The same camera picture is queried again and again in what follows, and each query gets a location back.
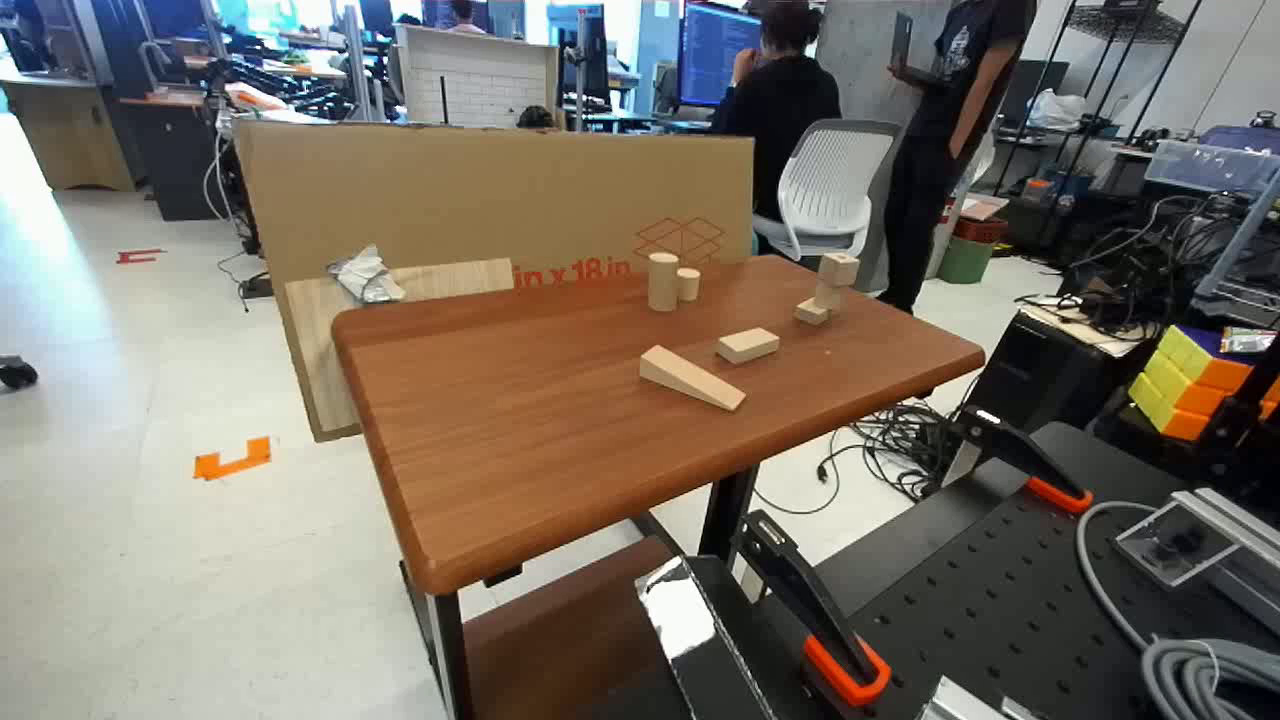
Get white board panel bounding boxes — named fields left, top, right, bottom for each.
left=397, top=24, right=563, bottom=133

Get standing person in black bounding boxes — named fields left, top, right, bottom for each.
left=876, top=0, right=1043, bottom=318

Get black perforated breadboard bench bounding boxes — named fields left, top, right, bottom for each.
left=584, top=416, right=1280, bottom=720

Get dark desk cabinet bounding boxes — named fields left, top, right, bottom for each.
left=117, top=86, right=232, bottom=225

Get seated person in black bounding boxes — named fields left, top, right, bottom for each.
left=709, top=0, right=849, bottom=225

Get black floor cable bundle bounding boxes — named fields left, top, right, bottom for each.
left=748, top=394, right=970, bottom=525

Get green bucket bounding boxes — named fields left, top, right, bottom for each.
left=931, top=232, right=999, bottom=289

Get small black floor object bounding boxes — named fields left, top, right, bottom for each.
left=0, top=350, right=42, bottom=394

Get light wooden cabinet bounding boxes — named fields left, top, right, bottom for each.
left=0, top=72, right=138, bottom=195

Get tall upright wooden block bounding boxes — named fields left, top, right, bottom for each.
left=811, top=247, right=864, bottom=318

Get black equipment box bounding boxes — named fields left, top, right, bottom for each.
left=964, top=307, right=1140, bottom=440

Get silver electronics box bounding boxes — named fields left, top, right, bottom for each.
left=1107, top=484, right=1280, bottom=633

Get large cardboard box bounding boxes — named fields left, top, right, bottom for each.
left=232, top=121, right=758, bottom=291

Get tall wooden cylinder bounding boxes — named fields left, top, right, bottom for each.
left=644, top=247, right=683, bottom=316

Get black clamp with orange handle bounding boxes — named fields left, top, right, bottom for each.
left=730, top=508, right=894, bottom=716
left=952, top=398, right=1100, bottom=519

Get blue computer monitor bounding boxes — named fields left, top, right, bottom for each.
left=673, top=0, right=769, bottom=116

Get flat rectangular wooden block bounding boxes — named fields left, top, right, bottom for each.
left=711, top=323, right=784, bottom=367

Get crumpled white plastic bag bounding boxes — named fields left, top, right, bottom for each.
left=323, top=240, right=409, bottom=307

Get long wooden block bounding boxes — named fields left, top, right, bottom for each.
left=636, top=339, right=748, bottom=416

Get white mesh office chair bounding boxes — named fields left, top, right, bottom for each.
left=753, top=116, right=900, bottom=291

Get black table frame legs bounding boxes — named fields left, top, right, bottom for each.
left=397, top=462, right=765, bottom=720

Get grey coiled cable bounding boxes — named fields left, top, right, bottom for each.
left=1071, top=496, right=1280, bottom=720

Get light plywood panel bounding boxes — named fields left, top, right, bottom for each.
left=281, top=250, right=521, bottom=443

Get yellow orange colourful cube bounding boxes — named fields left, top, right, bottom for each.
left=1125, top=318, right=1264, bottom=447

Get orange floor tape marker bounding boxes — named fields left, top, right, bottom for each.
left=187, top=433, right=275, bottom=484

